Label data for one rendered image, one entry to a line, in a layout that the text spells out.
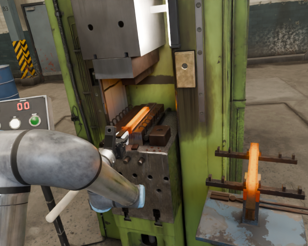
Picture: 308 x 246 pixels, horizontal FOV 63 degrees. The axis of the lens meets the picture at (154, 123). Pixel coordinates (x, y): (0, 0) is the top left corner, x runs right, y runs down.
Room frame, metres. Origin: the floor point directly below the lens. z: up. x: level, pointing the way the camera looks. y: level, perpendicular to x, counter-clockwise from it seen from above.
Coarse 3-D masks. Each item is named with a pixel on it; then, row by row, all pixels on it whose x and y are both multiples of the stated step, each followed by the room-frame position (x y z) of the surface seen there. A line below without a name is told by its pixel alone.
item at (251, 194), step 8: (256, 144) 0.93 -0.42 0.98; (256, 152) 0.87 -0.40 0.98; (256, 160) 0.82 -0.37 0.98; (248, 168) 0.77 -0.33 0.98; (256, 168) 0.76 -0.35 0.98; (248, 176) 0.72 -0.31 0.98; (256, 176) 0.72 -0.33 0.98; (248, 184) 0.68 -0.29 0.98; (256, 184) 0.67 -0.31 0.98; (248, 192) 0.63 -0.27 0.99; (256, 192) 0.63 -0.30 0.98; (248, 200) 0.60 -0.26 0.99; (256, 200) 0.63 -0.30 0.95; (248, 208) 0.56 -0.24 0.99; (248, 216) 0.56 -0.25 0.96
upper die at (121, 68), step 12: (156, 48) 1.51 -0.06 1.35; (96, 60) 1.22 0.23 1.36; (108, 60) 1.19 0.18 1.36; (120, 60) 1.17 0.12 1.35; (132, 60) 1.17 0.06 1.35; (144, 60) 1.31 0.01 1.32; (156, 60) 1.49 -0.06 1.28; (96, 72) 1.22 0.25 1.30; (108, 72) 1.20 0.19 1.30; (120, 72) 1.18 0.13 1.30; (132, 72) 1.15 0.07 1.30
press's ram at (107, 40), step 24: (72, 0) 1.24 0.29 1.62; (96, 0) 1.20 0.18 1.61; (120, 0) 1.16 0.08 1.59; (144, 0) 1.25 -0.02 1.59; (96, 24) 1.20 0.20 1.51; (120, 24) 1.17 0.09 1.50; (144, 24) 1.22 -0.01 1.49; (96, 48) 1.21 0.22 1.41; (120, 48) 1.17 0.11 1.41; (144, 48) 1.18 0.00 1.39
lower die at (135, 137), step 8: (144, 104) 1.58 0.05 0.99; (160, 104) 1.54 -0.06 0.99; (128, 112) 1.49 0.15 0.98; (136, 112) 1.45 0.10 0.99; (120, 120) 1.38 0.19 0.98; (128, 120) 1.34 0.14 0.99; (144, 120) 1.31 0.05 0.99; (152, 120) 1.32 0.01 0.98; (120, 128) 1.23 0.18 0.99; (136, 128) 1.21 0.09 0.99; (136, 136) 1.16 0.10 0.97
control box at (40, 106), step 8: (40, 96) 1.30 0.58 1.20; (0, 104) 1.28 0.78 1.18; (8, 104) 1.28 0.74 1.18; (16, 104) 1.27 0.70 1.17; (32, 104) 1.28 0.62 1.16; (40, 104) 1.28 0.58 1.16; (48, 104) 1.30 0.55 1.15; (0, 112) 1.26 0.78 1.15; (8, 112) 1.26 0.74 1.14; (16, 112) 1.26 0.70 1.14; (24, 112) 1.26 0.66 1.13; (32, 112) 1.26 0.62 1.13; (40, 112) 1.26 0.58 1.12; (48, 112) 1.27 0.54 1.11; (0, 120) 1.23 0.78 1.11; (8, 120) 1.23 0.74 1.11; (24, 120) 1.24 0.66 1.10; (40, 120) 1.23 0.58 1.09; (48, 120) 1.24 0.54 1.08; (0, 128) 1.21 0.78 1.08; (8, 128) 1.21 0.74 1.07; (16, 128) 1.21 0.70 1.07; (24, 128) 1.21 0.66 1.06; (32, 128) 1.21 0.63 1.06; (40, 128) 1.21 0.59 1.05; (48, 128) 1.21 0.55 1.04
